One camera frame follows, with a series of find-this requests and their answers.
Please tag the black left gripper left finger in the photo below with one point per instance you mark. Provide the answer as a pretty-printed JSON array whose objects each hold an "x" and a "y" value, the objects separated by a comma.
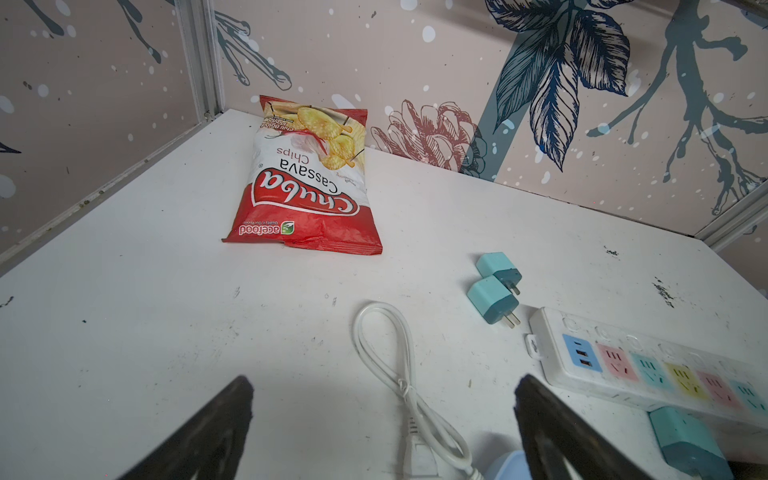
[{"x": 209, "y": 445}]

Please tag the white power cable blue cube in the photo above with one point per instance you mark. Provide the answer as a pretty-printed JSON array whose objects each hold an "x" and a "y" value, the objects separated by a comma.
[{"x": 429, "y": 437}]

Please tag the teal plug adapter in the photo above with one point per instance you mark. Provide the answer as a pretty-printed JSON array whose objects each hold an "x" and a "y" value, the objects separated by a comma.
[
  {"x": 494, "y": 301},
  {"x": 498, "y": 265},
  {"x": 688, "y": 445}
]

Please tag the red white cassava chips bag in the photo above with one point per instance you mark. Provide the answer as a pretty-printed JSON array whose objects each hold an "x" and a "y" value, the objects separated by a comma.
[{"x": 307, "y": 187}]

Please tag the blue cube power socket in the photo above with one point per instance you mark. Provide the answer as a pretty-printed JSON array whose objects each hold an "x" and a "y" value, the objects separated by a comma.
[{"x": 509, "y": 466}]

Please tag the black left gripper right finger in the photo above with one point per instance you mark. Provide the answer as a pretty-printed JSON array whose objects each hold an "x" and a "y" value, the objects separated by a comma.
[{"x": 557, "y": 441}]

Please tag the white multicolour power strip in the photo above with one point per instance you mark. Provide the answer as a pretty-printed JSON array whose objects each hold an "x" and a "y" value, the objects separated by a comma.
[{"x": 603, "y": 361}]

